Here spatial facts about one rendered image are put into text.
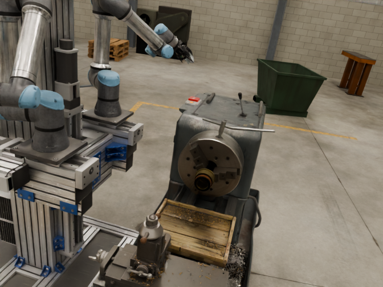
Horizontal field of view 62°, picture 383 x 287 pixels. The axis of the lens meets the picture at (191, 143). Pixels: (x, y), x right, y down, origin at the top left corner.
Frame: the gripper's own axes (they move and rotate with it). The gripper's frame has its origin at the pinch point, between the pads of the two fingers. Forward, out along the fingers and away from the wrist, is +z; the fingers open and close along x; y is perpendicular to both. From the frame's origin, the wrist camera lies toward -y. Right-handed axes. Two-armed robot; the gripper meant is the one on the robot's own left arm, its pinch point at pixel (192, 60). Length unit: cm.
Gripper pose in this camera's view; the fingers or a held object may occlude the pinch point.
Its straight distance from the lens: 224.4
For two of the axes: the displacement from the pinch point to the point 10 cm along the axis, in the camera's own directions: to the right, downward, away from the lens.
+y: 1.8, 7.6, -6.3
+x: 7.8, -5.0, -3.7
